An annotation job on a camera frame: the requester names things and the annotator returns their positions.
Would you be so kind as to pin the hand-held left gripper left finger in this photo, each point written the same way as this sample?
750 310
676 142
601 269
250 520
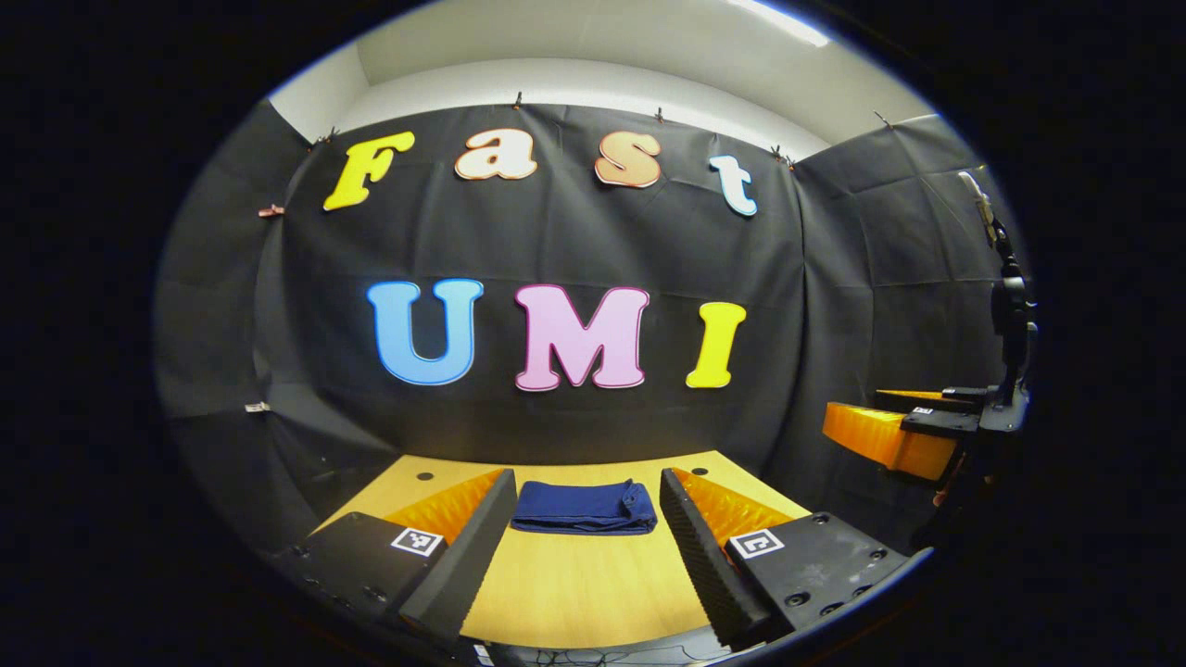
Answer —
477 547

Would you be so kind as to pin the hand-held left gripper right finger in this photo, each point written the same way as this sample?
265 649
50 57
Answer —
695 556

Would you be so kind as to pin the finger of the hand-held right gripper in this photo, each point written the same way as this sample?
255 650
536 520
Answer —
927 398
880 437

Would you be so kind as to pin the blue denim jeans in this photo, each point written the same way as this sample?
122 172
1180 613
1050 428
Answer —
584 505

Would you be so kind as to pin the red cloth clip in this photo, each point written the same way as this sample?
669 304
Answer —
271 211

